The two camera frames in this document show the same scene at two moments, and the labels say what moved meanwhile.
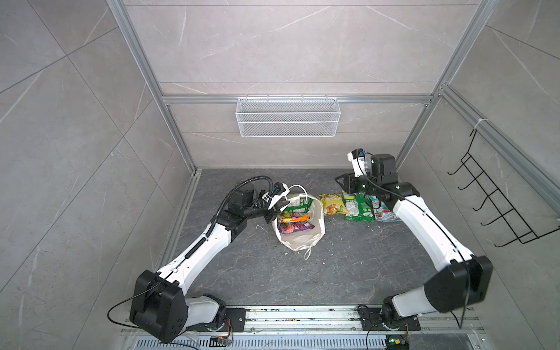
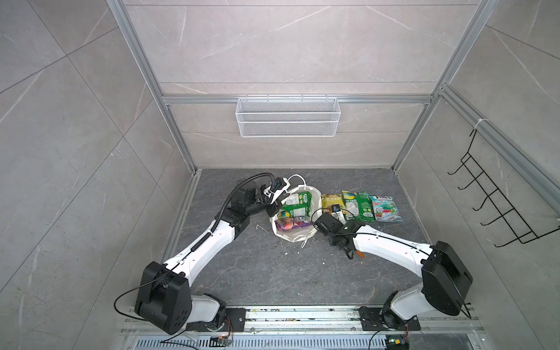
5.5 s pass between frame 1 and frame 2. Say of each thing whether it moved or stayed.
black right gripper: moved
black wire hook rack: stayed
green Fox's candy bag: stayed
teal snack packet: stayed
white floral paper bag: moved
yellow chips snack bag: stayed
